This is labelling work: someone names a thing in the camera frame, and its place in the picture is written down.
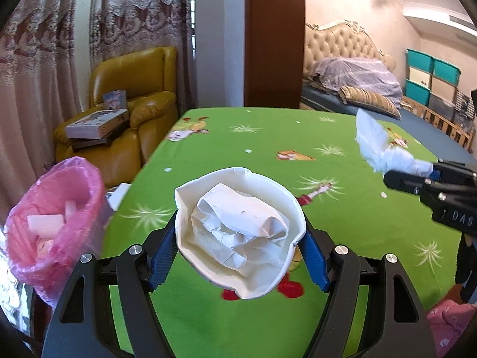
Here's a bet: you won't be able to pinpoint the wooden crib rail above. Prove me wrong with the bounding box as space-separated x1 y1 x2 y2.
400 95 474 148

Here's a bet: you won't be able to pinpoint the small blue picture box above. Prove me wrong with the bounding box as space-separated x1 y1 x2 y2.
103 90 127 109

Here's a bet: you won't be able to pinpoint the white flat box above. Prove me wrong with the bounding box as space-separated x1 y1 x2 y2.
66 109 129 139

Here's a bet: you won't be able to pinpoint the purple striped quilt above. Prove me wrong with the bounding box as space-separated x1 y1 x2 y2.
311 57 404 99

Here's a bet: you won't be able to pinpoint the white foam block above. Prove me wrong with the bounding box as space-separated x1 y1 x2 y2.
27 213 65 238

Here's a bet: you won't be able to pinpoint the ceiling air vent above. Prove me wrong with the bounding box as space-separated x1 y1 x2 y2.
449 15 477 28

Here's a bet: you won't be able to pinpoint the bed with blue sheet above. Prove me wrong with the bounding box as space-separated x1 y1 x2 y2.
300 82 477 161

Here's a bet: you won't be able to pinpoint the brown flat box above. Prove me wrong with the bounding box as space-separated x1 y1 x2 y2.
71 127 129 149

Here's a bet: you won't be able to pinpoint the brown striped pillow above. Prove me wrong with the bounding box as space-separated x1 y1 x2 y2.
338 85 402 119

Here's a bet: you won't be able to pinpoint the twisted white tissue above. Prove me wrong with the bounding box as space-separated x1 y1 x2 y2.
355 109 435 176

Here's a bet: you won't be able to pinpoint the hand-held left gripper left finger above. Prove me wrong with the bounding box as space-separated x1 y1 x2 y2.
42 209 179 358

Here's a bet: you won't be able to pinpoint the yellow leather armchair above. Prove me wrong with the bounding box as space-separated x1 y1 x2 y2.
54 47 179 187

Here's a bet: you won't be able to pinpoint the beige lace-trimmed curtain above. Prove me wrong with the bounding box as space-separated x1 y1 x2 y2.
0 0 94 224
89 0 198 116

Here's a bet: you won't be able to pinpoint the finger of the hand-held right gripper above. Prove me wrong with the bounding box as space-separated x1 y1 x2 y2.
383 169 435 195
432 160 477 185

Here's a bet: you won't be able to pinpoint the pink patterned pants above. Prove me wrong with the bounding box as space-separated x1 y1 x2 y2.
427 300 477 358

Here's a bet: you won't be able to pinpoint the white paper sheet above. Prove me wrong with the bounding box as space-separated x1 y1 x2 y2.
106 183 131 211

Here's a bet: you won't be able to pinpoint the brown wooden panel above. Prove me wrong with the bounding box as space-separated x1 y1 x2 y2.
244 0 306 109

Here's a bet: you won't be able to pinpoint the stack of storage bins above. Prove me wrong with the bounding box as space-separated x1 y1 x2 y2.
404 48 463 114

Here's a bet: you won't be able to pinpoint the green cartoon tablecloth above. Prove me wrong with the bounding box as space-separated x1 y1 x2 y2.
102 107 470 358

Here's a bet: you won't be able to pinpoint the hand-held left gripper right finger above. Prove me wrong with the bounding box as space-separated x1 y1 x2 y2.
294 212 436 358

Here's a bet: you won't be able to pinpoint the beige tufted headboard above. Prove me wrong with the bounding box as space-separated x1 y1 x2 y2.
303 20 396 83

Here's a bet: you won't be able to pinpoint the black and white checkered item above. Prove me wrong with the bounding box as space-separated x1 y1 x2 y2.
454 91 476 120

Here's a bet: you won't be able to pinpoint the pink plastic bag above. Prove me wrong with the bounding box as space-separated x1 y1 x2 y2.
4 157 107 306

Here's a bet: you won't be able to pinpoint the white paper bowl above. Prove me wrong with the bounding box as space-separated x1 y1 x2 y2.
174 167 307 300

